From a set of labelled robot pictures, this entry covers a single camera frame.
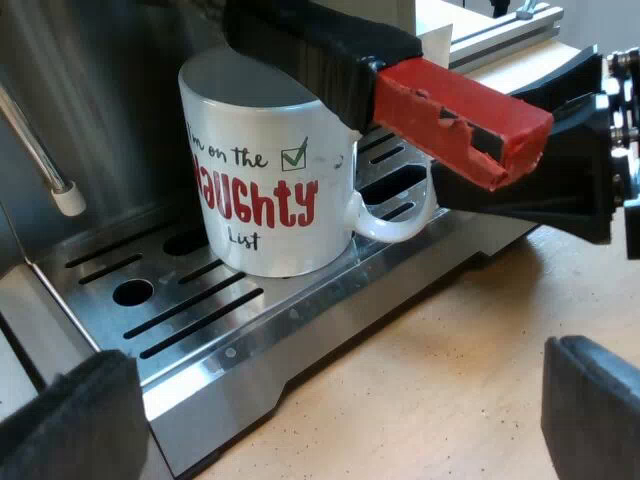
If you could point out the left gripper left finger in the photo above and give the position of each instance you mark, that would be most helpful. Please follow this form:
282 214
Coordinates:
70 425

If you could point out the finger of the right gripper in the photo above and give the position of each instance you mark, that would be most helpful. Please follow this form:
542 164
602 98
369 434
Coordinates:
575 90
565 190

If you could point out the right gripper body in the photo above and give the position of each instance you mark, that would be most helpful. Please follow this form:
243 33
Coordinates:
625 150

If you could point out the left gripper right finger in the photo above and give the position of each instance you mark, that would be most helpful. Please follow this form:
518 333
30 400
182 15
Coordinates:
595 410

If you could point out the steel espresso machine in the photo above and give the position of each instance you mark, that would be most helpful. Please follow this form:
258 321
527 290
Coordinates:
225 325

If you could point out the white mug with red print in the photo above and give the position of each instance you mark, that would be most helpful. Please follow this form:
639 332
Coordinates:
260 135

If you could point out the aluminium rail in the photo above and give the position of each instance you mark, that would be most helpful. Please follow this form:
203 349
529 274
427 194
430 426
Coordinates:
505 27

